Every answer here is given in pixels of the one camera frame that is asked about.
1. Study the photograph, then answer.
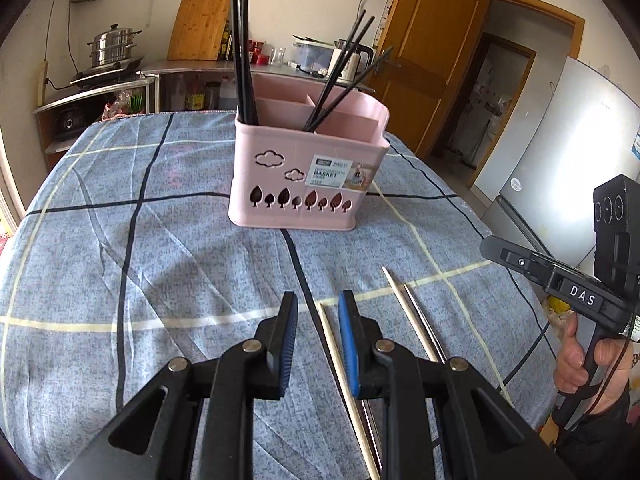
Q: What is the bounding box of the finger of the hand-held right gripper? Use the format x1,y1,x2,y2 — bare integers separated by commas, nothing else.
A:
480,235,566,291

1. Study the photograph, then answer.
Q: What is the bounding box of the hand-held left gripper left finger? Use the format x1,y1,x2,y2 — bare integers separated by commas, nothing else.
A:
55,291,299,480

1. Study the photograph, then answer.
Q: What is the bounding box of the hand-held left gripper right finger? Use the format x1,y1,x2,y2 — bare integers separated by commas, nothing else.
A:
338,290,576,480

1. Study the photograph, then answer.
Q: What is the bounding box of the wooden chopstick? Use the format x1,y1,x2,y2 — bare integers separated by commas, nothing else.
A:
318,302,381,480
382,266,443,363

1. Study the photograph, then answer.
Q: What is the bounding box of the metal chopstick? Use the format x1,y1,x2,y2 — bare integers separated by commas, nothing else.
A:
404,284,447,363
361,400,383,466

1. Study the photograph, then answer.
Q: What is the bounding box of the pink plastic utensil basket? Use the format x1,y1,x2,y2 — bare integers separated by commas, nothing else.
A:
228,76,392,231

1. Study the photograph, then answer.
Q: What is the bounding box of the bunch of black chopsticks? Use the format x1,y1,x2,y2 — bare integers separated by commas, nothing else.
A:
230,0,394,133

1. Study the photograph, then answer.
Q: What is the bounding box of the person's right forearm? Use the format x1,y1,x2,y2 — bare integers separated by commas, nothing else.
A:
552,387,640,480

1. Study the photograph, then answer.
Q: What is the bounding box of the person's right hand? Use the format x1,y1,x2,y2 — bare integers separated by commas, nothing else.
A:
556,312,633,413

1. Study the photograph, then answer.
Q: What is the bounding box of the silver refrigerator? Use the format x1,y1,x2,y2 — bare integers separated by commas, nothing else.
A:
472,55,640,281

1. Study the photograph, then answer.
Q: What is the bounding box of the blue plaid tablecloth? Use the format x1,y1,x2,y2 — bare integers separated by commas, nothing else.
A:
0,110,561,480

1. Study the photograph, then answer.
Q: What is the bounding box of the brown wooden door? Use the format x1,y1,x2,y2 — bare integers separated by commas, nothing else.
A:
372,0,492,159

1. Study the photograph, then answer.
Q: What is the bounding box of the white plastic jug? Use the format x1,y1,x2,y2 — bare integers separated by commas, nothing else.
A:
219,77,239,111

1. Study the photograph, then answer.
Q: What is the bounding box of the white electric kettle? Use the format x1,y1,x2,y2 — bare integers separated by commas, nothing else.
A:
327,40,375,82

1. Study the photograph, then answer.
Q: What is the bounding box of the steel kitchen counter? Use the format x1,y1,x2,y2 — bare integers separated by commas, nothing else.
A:
140,57,376,112

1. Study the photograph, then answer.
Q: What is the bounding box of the black kitchen appliance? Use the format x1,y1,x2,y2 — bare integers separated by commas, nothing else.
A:
54,106,84,142

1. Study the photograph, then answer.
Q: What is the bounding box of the low steel stand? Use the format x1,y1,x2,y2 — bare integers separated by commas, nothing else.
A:
32,72,161,157

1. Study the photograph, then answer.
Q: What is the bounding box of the black induction cooker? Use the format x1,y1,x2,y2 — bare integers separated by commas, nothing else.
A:
70,57,144,87

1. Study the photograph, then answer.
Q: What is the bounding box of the wooden cutting board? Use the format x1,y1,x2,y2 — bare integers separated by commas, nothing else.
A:
166,0,232,61

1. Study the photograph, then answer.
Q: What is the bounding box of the steel steamer pot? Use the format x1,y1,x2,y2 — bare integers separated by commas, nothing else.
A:
86,23,142,68

